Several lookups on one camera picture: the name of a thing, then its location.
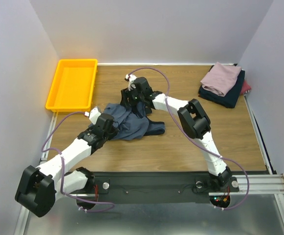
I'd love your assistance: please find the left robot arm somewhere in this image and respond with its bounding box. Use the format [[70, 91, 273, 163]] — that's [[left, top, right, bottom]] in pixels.
[[15, 111, 118, 217]]

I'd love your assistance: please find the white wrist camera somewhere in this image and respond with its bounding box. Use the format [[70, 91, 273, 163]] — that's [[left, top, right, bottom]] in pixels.
[[84, 106, 101, 125], [125, 74, 137, 91]]

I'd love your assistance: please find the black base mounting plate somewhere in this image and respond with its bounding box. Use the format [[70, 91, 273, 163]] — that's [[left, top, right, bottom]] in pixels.
[[66, 171, 240, 205]]

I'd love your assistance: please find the aluminium frame rail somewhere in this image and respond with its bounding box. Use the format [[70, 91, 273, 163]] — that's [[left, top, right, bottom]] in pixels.
[[238, 173, 284, 195]]

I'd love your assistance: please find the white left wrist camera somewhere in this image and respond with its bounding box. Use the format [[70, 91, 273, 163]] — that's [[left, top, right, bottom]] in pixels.
[[84, 106, 101, 125]]

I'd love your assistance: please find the maroon folded tank top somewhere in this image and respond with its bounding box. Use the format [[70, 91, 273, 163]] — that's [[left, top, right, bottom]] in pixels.
[[240, 80, 252, 95]]

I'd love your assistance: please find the pink folded tank top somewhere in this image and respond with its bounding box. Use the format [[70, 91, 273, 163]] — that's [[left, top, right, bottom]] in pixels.
[[200, 62, 241, 97]]

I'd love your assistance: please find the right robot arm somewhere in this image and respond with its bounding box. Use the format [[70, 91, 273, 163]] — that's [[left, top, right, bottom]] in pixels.
[[121, 74, 232, 191]]

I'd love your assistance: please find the blue-grey tank top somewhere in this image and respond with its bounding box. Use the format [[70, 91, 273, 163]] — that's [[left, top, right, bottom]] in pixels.
[[103, 102, 165, 141]]

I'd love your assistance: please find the yellow plastic tray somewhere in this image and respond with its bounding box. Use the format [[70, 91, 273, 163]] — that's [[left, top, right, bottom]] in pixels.
[[45, 59, 98, 113]]

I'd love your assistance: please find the dark navy folded tank top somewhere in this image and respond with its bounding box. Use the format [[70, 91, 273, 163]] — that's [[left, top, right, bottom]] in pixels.
[[197, 70, 246, 109]]

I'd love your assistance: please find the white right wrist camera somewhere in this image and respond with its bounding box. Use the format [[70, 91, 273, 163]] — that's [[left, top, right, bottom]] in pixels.
[[125, 74, 137, 91]]

